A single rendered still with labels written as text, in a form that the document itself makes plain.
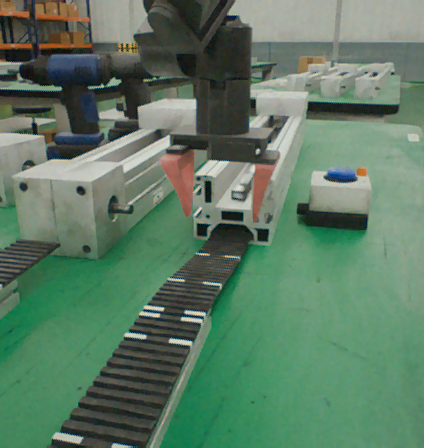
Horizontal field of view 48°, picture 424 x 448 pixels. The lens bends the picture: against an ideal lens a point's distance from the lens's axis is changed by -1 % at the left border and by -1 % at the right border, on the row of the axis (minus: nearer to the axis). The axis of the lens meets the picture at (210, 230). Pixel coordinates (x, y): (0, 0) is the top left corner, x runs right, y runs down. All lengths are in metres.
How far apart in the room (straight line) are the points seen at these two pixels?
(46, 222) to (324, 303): 0.32
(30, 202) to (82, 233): 0.07
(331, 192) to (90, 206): 0.31
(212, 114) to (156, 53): 0.10
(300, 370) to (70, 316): 0.21
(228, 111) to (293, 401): 0.28
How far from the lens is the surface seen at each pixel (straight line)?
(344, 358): 0.41
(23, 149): 0.82
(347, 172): 0.68
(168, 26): 0.45
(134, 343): 0.35
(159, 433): 0.32
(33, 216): 0.59
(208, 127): 0.50
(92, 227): 0.56
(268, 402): 0.36
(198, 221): 0.61
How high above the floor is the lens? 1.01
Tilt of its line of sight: 21 degrees down
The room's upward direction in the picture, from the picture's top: straight up
